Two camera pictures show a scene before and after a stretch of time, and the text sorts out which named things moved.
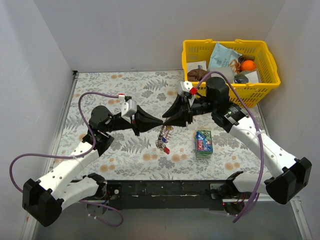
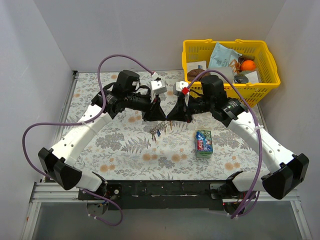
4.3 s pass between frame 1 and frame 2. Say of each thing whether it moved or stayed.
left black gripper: moved
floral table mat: stayed
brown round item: stayed
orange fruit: stayed
